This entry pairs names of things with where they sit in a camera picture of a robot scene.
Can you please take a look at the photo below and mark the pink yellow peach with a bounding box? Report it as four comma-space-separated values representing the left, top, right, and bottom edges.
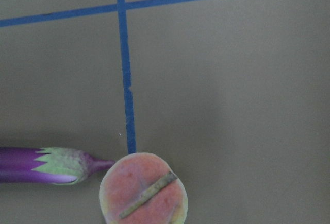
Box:
99, 152, 188, 223

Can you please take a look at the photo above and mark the purple eggplant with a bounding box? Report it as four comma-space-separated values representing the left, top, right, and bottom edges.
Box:
1, 147, 115, 185

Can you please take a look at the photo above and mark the brown paper table mat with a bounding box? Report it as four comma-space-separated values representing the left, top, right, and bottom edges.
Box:
1, 0, 329, 223

